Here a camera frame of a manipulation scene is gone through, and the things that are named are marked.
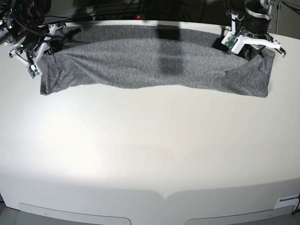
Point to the black power strip red light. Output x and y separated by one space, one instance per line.
145 14

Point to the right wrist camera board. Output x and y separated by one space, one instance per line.
33 71

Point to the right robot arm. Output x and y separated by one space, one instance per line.
18 14

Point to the grey long-sleeve T-shirt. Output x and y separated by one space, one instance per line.
133 57

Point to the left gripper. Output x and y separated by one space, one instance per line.
254 35

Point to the metal stand frame right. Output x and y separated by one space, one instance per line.
288 18

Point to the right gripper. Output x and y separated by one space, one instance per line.
29 45

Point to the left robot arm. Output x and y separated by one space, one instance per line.
257 8

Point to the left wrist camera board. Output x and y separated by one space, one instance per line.
231 42

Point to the white label plate on table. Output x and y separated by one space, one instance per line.
286 201

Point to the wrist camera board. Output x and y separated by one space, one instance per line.
33 71
231 42

